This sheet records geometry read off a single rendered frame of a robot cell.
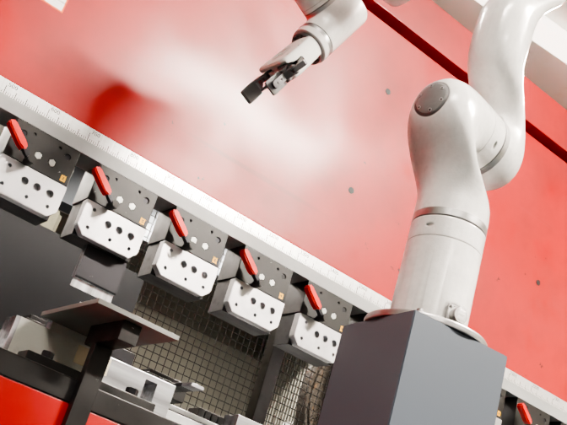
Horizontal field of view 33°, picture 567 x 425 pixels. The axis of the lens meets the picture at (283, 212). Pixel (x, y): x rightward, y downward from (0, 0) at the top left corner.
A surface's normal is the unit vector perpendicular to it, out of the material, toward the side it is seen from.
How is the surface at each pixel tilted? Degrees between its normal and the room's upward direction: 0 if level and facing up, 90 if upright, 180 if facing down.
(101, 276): 90
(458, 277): 90
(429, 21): 90
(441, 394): 90
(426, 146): 128
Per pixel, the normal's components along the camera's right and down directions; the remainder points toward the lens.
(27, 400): 0.59, -0.18
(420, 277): -0.42, -0.48
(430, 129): -0.65, 0.12
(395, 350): -0.82, -0.43
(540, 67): -0.27, 0.87
